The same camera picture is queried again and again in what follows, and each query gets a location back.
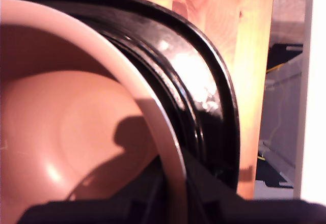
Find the dark cooking pot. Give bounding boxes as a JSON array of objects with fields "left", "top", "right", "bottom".
[{"left": 0, "top": 0, "right": 191, "bottom": 224}]

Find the black Philips rice cooker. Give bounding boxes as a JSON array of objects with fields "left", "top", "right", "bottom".
[{"left": 0, "top": 0, "right": 241, "bottom": 200}]

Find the black floor bracket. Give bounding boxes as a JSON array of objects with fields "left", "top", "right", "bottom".
[{"left": 255, "top": 166, "right": 294, "bottom": 189}]

